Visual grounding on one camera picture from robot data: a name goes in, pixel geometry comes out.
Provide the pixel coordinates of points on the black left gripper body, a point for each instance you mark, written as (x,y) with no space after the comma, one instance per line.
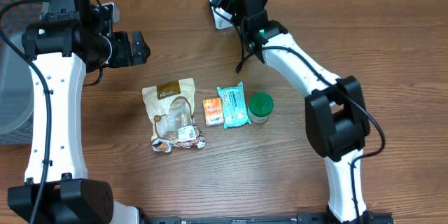
(120,55)

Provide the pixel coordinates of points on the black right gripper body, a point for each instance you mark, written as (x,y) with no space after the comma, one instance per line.
(236,21)

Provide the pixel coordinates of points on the beige snack pouch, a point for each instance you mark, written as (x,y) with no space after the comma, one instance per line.
(171,110)

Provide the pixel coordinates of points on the teal wet wipes pack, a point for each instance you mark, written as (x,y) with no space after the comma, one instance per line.
(235,112)

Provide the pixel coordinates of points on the green lid jar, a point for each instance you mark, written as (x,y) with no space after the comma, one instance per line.
(260,107)

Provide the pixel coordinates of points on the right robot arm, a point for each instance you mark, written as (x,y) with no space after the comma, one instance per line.
(335,117)

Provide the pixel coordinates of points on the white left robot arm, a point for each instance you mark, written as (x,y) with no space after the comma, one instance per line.
(73,40)

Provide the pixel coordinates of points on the white barcode scanner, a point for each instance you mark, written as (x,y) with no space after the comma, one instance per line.
(218,7)

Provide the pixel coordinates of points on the orange small box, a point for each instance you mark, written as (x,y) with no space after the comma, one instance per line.
(213,112)

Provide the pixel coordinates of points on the grey plastic shopping basket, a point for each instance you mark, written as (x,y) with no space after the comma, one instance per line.
(17,99)

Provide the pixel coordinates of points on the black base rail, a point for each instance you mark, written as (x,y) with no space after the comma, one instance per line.
(245,220)

